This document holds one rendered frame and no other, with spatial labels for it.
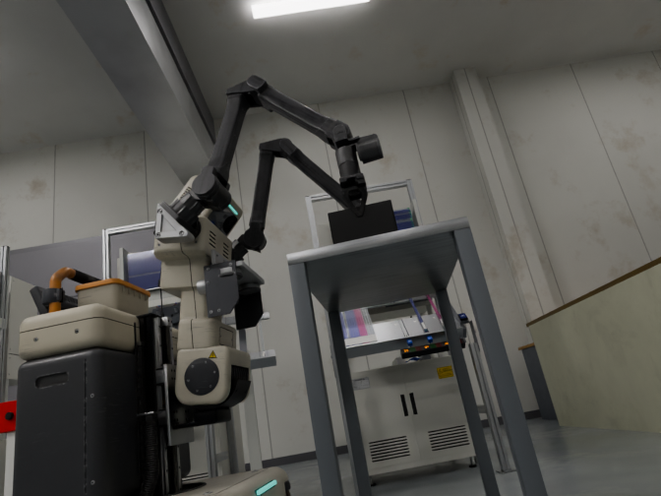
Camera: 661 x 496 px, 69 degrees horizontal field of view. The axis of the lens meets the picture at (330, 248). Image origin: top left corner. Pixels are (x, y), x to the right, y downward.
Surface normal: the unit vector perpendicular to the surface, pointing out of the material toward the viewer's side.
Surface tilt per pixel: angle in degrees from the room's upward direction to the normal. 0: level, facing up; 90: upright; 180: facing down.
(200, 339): 90
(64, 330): 90
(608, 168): 90
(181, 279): 90
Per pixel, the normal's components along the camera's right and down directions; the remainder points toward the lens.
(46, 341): -0.14, -0.30
